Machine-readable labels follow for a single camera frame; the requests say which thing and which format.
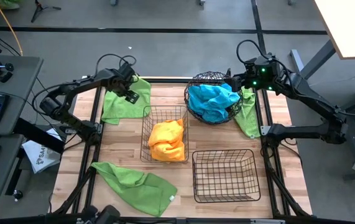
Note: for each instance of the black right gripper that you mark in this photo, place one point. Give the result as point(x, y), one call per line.
point(247, 77)

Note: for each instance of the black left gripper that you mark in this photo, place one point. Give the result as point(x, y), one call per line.
point(124, 79)

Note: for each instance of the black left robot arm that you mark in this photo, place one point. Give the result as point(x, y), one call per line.
point(81, 84)

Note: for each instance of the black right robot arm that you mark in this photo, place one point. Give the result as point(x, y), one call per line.
point(304, 96)

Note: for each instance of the grey table leg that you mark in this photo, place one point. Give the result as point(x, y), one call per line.
point(301, 74)

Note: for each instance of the black flat bar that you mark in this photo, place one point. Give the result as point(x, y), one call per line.
point(40, 135)

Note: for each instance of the white paper box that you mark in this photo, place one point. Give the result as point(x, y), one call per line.
point(40, 158)

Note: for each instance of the white table top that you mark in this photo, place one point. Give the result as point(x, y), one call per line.
point(348, 25)

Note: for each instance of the black tripod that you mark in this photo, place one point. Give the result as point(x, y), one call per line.
point(38, 7)

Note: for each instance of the black round knob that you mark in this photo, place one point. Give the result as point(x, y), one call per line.
point(17, 194)

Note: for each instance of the green cloth bundle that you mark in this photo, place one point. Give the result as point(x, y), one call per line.
point(8, 4)

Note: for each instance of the silver metal bracket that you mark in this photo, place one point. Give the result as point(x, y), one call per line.
point(267, 221)

